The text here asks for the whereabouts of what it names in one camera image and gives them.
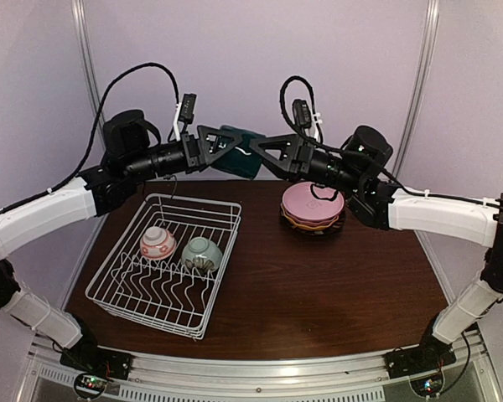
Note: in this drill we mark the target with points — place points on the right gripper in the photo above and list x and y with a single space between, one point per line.
286 164

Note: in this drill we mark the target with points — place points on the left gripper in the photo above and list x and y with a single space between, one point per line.
194 148

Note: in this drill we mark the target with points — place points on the dark green mug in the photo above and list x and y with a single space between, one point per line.
240 161

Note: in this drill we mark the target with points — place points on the light pink plate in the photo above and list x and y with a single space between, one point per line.
307 200

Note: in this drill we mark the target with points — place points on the dark pink polka dot plate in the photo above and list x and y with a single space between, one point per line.
314 220

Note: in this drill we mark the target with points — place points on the black rimmed cream plate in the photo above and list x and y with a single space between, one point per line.
334 228

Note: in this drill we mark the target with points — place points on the yellow polka dot plate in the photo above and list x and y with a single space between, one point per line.
340 222

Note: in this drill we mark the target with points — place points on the light blue bowl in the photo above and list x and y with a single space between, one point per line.
201 255

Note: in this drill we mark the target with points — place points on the white bowl red pattern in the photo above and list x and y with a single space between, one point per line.
157 243

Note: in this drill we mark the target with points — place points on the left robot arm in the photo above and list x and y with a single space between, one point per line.
128 160

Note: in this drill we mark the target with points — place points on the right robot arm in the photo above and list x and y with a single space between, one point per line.
354 170

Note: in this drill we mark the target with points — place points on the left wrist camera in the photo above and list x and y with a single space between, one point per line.
183 117

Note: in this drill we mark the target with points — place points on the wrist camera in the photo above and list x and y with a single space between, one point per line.
183 117
306 120

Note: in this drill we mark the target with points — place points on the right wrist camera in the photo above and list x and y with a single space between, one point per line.
306 120

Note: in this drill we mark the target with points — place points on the white wire dish rack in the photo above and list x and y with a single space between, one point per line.
168 295

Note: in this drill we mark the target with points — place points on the left aluminium frame post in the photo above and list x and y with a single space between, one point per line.
86 59

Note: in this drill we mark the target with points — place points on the aluminium frame post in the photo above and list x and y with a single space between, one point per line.
86 59
430 32

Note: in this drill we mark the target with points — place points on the right aluminium frame post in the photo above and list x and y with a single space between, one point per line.
430 32

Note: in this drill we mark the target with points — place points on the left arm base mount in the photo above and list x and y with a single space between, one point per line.
88 356

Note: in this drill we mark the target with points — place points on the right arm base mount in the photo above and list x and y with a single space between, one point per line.
429 355

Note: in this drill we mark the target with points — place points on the aluminium front rail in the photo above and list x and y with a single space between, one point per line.
357 377

